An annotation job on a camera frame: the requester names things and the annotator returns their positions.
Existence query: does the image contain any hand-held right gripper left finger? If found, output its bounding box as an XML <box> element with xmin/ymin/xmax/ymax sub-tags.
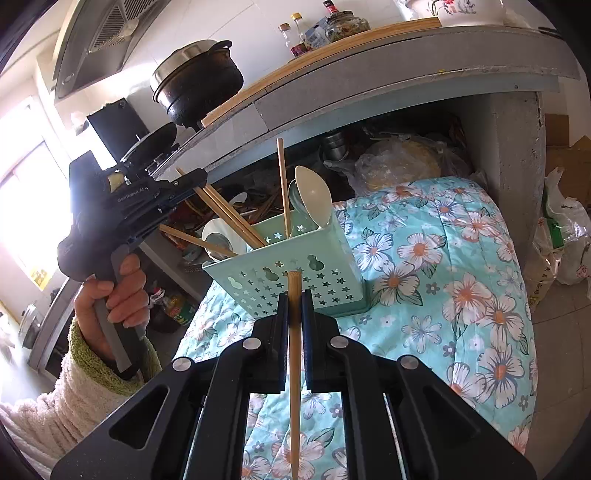
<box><xmin>51</xmin><ymin>291</ymin><xmax>289</xmax><ymax>480</ymax></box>

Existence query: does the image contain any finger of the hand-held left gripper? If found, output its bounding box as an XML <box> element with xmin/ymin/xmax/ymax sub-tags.
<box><xmin>150</xmin><ymin>168</ymin><xmax>207</xmax><ymax>197</ymax></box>
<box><xmin>131</xmin><ymin>202</ymin><xmax>193</xmax><ymax>245</ymax></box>

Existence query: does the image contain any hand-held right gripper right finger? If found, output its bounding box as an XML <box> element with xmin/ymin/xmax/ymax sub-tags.
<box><xmin>302</xmin><ymin>290</ymin><xmax>537</xmax><ymax>480</ymax></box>

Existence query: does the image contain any wooden chopstick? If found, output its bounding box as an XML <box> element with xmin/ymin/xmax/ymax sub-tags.
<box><xmin>158</xmin><ymin>224</ymin><xmax>240</xmax><ymax>258</ymax></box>
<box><xmin>276</xmin><ymin>137</ymin><xmax>293</xmax><ymax>240</ymax></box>
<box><xmin>194</xmin><ymin>185</ymin><xmax>259</xmax><ymax>249</ymax></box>
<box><xmin>175</xmin><ymin>167</ymin><xmax>267</xmax><ymax>247</ymax></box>
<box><xmin>287</xmin><ymin>271</ymin><xmax>303</xmax><ymax>468</ymax></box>

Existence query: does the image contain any white shell-shaped spoon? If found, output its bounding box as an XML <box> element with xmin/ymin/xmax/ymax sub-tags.
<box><xmin>202</xmin><ymin>218</ymin><xmax>242</xmax><ymax>258</ymax></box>

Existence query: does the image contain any green star-cutout utensil holder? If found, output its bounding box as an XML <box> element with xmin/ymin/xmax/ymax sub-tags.
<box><xmin>202</xmin><ymin>215</ymin><xmax>372</xmax><ymax>319</ymax></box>

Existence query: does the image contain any metal spoon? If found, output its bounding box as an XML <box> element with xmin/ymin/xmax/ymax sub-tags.
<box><xmin>287</xmin><ymin>179</ymin><xmax>308</xmax><ymax>215</ymax></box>

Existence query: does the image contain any white plastic soup spoon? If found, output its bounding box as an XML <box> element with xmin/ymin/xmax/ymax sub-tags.
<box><xmin>294</xmin><ymin>165</ymin><xmax>334</xmax><ymax>229</ymax></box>

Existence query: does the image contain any person's left forearm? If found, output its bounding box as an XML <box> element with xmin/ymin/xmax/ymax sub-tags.
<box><xmin>0</xmin><ymin>318</ymin><xmax>162</xmax><ymax>480</ymax></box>

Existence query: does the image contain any person's left hand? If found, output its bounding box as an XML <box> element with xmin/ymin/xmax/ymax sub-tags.
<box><xmin>74</xmin><ymin>254</ymin><xmax>151</xmax><ymax>365</ymax></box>

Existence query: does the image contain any black wok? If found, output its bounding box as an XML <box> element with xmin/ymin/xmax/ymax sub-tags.
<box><xmin>122</xmin><ymin>122</ymin><xmax>178</xmax><ymax>162</ymax></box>

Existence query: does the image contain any black box appliance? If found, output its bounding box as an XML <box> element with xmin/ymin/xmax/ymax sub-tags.
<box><xmin>86</xmin><ymin>99</ymin><xmax>151</xmax><ymax>148</ymax></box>

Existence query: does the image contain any cooking oil bottle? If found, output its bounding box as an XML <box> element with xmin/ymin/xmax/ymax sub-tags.
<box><xmin>150</xmin><ymin>286</ymin><xmax>197</xmax><ymax>326</ymax></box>

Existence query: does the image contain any black pot with steel lid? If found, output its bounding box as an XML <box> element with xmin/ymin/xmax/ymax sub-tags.
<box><xmin>149</xmin><ymin>39</ymin><xmax>245</xmax><ymax>130</ymax></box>

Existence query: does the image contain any floral teal quilted blanket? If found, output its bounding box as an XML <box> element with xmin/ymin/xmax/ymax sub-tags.
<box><xmin>173</xmin><ymin>175</ymin><xmax>539</xmax><ymax>480</ymax></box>

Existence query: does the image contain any steel range hood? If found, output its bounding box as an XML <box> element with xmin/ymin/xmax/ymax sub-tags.
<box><xmin>52</xmin><ymin>0</ymin><xmax>174</xmax><ymax>103</ymax></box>

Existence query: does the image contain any small bottle with red liquid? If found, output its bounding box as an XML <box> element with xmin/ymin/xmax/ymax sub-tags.
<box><xmin>277</xmin><ymin>23</ymin><xmax>301</xmax><ymax>58</ymax></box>

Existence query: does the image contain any wooden cutting board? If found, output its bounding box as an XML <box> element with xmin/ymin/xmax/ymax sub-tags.
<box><xmin>201</xmin><ymin>16</ymin><xmax>446</xmax><ymax>129</ymax></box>

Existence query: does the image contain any yellow-capped bottle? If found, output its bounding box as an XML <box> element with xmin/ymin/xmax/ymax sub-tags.
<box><xmin>290</xmin><ymin>12</ymin><xmax>311</xmax><ymax>49</ymax></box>

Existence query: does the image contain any blue packet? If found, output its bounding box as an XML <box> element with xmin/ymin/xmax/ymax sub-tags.
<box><xmin>305</xmin><ymin>25</ymin><xmax>329</xmax><ymax>49</ymax></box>

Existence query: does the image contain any grey concrete kitchen counter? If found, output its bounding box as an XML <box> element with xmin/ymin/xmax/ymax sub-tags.
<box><xmin>148</xmin><ymin>21</ymin><xmax>585</xmax><ymax>264</ymax></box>

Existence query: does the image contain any clear plastic bag with food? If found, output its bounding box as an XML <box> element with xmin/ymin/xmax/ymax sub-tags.
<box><xmin>323</xmin><ymin>136</ymin><xmax>462</xmax><ymax>195</ymax></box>

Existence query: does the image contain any glass jar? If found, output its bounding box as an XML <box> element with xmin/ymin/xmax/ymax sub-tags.
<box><xmin>323</xmin><ymin>11</ymin><xmax>371</xmax><ymax>44</ymax></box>

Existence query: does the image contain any white and green plastic bag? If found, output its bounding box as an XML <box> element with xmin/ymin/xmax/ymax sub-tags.
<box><xmin>533</xmin><ymin>168</ymin><xmax>591</xmax><ymax>284</ymax></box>

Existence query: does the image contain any cardboard box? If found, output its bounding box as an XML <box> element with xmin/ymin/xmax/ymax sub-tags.
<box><xmin>545</xmin><ymin>113</ymin><xmax>591</xmax><ymax>195</ymax></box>

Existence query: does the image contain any white floral enamel basin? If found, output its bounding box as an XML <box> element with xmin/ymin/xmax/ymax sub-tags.
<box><xmin>406</xmin><ymin>0</ymin><xmax>506</xmax><ymax>27</ymax></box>

